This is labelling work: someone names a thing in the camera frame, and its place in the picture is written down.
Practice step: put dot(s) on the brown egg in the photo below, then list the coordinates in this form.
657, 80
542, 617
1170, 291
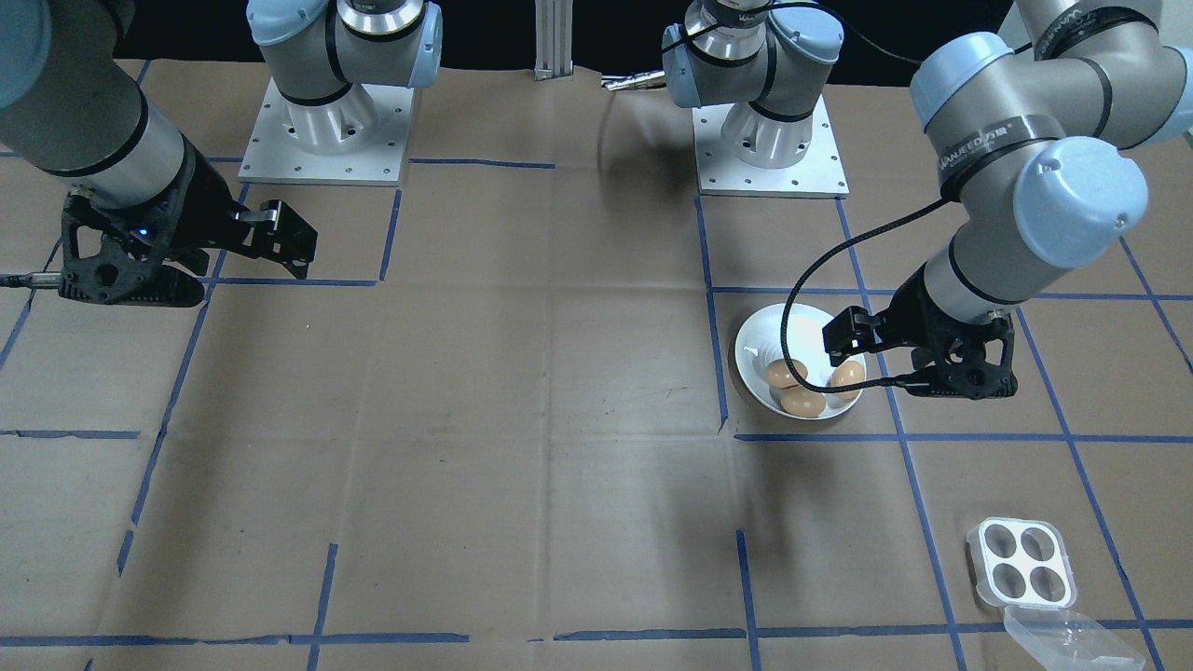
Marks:
848, 378
778, 375
802, 402

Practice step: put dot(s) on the white round plate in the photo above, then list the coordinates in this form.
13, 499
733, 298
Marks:
760, 349

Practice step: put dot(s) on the clear plastic egg box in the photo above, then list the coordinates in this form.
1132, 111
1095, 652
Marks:
1021, 559

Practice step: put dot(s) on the black cloth cover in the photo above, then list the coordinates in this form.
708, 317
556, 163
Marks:
485, 33

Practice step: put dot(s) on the silver metal connector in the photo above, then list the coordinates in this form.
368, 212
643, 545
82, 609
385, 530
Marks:
626, 83

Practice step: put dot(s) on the white square base plate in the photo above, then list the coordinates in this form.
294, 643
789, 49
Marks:
270, 163
727, 182

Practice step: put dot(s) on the aluminium frame post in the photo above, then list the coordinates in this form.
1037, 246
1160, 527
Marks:
554, 42

